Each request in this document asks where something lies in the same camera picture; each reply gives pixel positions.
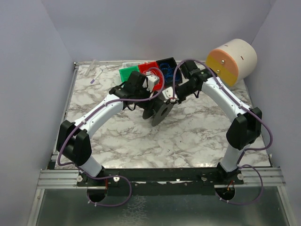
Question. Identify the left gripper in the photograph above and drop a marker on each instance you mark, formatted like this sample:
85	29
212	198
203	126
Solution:
147	103

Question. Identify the black spool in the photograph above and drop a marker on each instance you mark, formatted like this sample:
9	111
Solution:
158	110

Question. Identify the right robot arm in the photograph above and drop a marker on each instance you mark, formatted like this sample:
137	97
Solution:
245	125

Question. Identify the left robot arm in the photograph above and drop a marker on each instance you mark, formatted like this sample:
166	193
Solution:
74	137

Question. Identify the black plastic bin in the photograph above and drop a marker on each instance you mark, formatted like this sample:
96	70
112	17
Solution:
167	66

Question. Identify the red plastic bin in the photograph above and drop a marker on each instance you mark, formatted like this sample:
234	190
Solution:
152	69

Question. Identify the green plastic bin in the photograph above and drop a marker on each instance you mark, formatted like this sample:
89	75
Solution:
125	72

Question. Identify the white label card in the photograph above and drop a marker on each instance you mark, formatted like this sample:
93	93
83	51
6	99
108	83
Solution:
131	64

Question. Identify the large cylinder drum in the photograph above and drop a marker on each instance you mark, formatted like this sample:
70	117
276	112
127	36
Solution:
232	61

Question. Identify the purple capped marker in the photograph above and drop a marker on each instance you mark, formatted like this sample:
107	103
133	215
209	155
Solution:
96	76

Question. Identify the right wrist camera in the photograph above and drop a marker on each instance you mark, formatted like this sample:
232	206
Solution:
169	95

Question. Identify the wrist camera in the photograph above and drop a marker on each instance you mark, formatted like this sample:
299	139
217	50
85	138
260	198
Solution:
151	81
169	95

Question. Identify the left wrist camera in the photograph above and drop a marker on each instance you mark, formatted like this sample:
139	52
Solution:
151	81

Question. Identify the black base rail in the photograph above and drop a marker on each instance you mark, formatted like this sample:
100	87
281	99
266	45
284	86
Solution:
155	182

